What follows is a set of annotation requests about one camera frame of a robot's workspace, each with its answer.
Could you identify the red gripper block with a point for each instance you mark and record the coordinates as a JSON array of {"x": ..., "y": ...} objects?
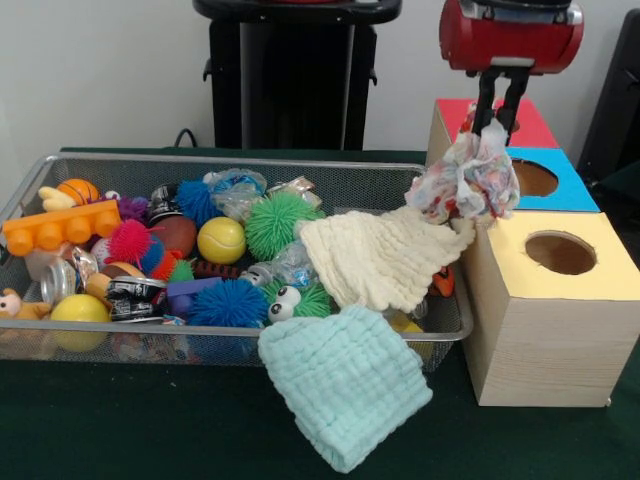
[{"x": 510, "y": 42}]

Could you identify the pale floral cloth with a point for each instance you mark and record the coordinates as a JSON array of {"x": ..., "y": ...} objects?
[{"x": 470, "y": 180}]

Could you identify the cream waffle cloth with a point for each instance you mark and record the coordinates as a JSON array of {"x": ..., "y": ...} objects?
[{"x": 380, "y": 260}]

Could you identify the mint green waffle cloth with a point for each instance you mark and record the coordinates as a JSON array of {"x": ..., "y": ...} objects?
[{"x": 345, "y": 385}]

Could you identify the shallow clear mesh bin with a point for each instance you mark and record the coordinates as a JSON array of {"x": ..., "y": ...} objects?
[{"x": 380, "y": 185}]

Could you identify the wooden box with three holes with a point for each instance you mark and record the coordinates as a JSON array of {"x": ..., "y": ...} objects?
[{"x": 545, "y": 350}]

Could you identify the black upright panel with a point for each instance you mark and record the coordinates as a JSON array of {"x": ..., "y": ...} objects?
[{"x": 622, "y": 100}]

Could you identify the dark green table cloth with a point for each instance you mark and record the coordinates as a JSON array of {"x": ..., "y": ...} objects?
[
  {"x": 625, "y": 200},
  {"x": 150, "y": 425}
]

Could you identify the green spiky rubber ball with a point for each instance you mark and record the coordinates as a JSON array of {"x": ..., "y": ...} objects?
[{"x": 282, "y": 225}]

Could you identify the green spiky ball with eyes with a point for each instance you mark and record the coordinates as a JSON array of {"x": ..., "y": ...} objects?
[{"x": 300, "y": 300}]

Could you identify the yellow tennis ball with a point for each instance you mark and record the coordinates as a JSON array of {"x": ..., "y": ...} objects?
[{"x": 221, "y": 240}]

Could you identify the blue spiky ball with eyes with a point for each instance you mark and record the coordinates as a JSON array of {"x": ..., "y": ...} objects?
[{"x": 197, "y": 200}]

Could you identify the blue spiky rubber ball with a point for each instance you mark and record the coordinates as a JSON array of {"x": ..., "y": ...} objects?
[{"x": 227, "y": 302}]

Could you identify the small brown football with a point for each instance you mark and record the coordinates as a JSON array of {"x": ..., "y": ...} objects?
[{"x": 175, "y": 235}]

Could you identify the pink spiky rubber ball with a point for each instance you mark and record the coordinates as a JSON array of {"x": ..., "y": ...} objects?
[{"x": 131, "y": 241}]

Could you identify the crushed black red can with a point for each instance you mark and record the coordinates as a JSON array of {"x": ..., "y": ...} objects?
[{"x": 135, "y": 297}]

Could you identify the orange plastic toy block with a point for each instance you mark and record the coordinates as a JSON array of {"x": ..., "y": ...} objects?
[{"x": 60, "y": 232}]

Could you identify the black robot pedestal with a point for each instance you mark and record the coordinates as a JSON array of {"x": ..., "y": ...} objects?
[{"x": 295, "y": 75}]

